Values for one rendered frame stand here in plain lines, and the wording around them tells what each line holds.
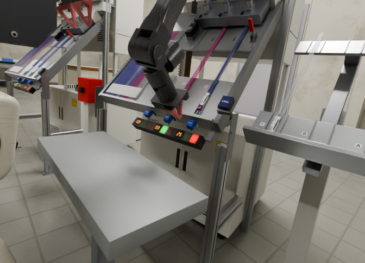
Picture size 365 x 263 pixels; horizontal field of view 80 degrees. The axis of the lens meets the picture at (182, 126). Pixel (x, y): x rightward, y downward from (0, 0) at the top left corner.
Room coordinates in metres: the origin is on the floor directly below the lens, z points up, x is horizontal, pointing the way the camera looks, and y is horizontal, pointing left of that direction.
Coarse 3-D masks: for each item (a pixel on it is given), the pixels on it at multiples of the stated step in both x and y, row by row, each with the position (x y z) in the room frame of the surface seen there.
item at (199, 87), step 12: (180, 84) 0.96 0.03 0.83; (192, 84) 0.93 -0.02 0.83; (204, 84) 0.90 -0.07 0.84; (216, 84) 0.88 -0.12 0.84; (228, 84) 0.85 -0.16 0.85; (144, 96) 0.99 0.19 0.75; (192, 96) 0.87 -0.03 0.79; (216, 96) 0.83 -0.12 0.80; (192, 108) 0.83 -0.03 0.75; (204, 108) 0.80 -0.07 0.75; (216, 108) 0.78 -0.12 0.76
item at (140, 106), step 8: (104, 96) 1.08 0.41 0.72; (112, 96) 1.04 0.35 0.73; (120, 104) 1.06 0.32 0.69; (128, 104) 1.00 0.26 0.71; (136, 104) 0.95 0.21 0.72; (144, 104) 0.91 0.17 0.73; (152, 104) 0.89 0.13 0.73; (160, 112) 0.89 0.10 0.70; (184, 112) 0.79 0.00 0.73; (176, 120) 0.86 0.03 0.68; (184, 120) 0.83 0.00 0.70; (200, 120) 0.76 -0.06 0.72; (208, 120) 0.73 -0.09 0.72; (208, 128) 0.78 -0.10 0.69
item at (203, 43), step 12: (180, 24) 1.35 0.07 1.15; (264, 24) 1.05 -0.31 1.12; (204, 36) 1.16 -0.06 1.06; (216, 36) 1.12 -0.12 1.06; (228, 36) 1.08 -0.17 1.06; (192, 48) 1.12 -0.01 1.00; (204, 48) 1.09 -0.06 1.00; (216, 48) 1.05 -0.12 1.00; (228, 48) 1.02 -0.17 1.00; (240, 48) 0.99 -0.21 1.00; (252, 48) 0.96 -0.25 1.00
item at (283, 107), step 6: (318, 36) 0.84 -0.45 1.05; (318, 42) 0.81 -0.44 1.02; (312, 48) 0.79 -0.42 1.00; (312, 54) 0.77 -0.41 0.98; (306, 60) 0.75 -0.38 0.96; (306, 66) 0.73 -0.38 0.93; (300, 72) 0.72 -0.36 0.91; (300, 78) 0.70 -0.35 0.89; (294, 84) 0.68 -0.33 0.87; (294, 90) 0.67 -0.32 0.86; (288, 96) 0.65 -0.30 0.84; (288, 102) 0.64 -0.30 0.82; (282, 108) 0.62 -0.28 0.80; (276, 114) 0.61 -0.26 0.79; (282, 114) 0.61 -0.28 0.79
